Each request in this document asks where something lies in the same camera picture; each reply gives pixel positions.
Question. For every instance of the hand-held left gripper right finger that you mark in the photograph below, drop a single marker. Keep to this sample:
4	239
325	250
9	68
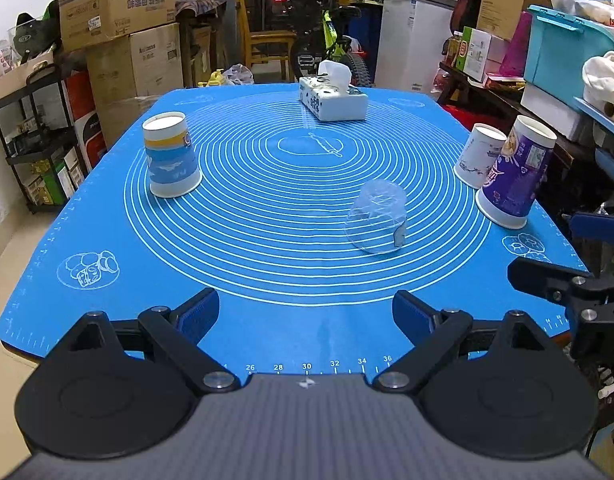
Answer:
412	316

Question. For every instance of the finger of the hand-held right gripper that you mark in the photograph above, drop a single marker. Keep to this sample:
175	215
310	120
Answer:
547	276
595	225

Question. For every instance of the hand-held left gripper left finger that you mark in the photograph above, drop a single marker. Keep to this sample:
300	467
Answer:
199	313

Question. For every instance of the purple paper cup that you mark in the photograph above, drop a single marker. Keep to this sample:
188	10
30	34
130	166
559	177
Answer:
517	180

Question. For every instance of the clear plastic cup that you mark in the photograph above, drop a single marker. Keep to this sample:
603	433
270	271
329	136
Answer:
378	215

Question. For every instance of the white paper cup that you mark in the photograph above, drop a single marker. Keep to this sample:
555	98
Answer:
479	157

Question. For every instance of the blue and yellow paper cup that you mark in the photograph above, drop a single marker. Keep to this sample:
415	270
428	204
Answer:
172	160

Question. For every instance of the blue silicone baking mat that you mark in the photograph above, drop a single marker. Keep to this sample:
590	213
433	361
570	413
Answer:
287	265

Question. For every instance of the white foam box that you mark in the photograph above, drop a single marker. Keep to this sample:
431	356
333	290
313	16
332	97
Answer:
549	110

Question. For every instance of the white cloth bundle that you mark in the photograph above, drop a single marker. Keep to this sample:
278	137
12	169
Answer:
604	85

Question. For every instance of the teal plastic storage box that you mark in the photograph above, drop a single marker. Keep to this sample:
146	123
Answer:
562	55

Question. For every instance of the pink box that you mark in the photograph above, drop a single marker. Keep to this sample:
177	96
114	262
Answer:
517	47

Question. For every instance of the green and white carton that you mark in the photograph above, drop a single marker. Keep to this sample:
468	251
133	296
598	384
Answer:
474	55

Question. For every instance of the red and white box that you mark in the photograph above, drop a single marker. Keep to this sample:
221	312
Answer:
84	120

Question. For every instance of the white tissue box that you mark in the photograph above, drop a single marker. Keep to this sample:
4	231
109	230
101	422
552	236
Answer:
334	102

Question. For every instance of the plain brown cardboard box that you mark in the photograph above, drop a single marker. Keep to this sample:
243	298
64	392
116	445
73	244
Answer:
137	67

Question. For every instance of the black shelf rack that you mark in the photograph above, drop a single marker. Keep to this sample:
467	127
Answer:
42	110

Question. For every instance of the white chest freezer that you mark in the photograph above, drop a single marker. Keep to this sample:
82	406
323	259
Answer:
412	45

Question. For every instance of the wooden chair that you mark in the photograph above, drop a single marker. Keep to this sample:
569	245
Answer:
267	40

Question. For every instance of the black and green bicycle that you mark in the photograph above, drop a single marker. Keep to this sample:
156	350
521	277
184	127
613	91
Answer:
332	45

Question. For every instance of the large printed cardboard box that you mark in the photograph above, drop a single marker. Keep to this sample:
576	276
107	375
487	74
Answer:
114	7

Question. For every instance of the dark helmet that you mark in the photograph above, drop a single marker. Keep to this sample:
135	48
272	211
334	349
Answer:
29	35

